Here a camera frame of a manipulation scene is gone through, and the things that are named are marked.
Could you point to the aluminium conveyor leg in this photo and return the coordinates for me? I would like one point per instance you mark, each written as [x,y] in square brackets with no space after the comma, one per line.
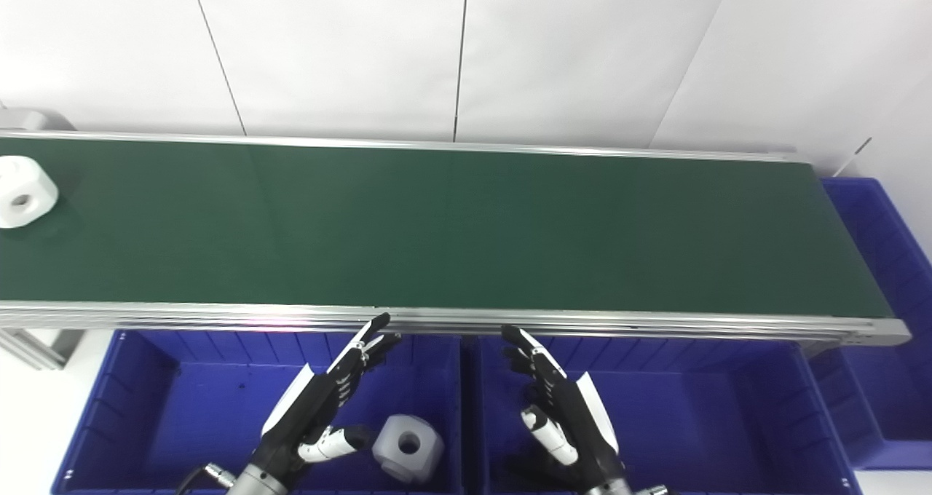
[36,346]

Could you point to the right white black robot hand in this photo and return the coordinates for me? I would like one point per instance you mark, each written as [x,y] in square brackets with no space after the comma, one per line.
[571,418]

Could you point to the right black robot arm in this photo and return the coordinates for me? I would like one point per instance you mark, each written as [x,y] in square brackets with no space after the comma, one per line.
[610,490]

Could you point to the white cube part with holes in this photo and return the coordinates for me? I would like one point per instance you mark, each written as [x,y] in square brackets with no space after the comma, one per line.
[22,189]
[408,448]

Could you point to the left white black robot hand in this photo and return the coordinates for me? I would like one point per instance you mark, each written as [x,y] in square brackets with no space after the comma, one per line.
[309,408]

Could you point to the grey conveyor end housing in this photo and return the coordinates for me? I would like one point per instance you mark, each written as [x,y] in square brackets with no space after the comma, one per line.
[29,120]

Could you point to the blue plastic bin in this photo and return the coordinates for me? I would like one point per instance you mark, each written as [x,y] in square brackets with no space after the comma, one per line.
[713,422]
[888,262]
[196,422]

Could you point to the green conveyor belt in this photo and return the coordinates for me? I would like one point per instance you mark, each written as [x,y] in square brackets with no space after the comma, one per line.
[451,226]
[582,324]

